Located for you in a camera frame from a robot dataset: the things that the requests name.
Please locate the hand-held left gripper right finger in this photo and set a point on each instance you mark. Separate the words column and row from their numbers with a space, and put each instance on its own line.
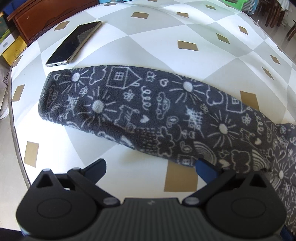
column 204, row 172

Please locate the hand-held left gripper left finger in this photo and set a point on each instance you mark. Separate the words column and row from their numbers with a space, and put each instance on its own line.
column 98, row 171

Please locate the grey doodle print fleece jacket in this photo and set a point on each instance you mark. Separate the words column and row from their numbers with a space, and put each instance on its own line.
column 150, row 111

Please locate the black smartphone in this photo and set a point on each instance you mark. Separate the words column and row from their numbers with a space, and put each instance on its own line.
column 74, row 42

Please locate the diamond patterned tablecloth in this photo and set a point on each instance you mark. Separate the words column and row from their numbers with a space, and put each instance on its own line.
column 161, row 34

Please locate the yellow cardboard box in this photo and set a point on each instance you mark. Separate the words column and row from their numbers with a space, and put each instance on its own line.
column 15, row 52

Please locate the white cardboard box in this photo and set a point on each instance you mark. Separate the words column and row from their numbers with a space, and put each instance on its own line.
column 8, row 42

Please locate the brown wooden cabinet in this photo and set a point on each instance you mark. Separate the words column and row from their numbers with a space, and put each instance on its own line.
column 46, row 16

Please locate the dark wooden dining chair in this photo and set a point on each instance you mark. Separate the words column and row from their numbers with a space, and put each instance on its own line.
column 274, row 11
column 291, row 27

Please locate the green plastic chair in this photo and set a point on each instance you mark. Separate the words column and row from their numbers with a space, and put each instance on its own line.
column 234, row 4

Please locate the blue plastic bin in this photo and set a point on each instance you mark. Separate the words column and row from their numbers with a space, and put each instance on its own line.
column 12, row 7

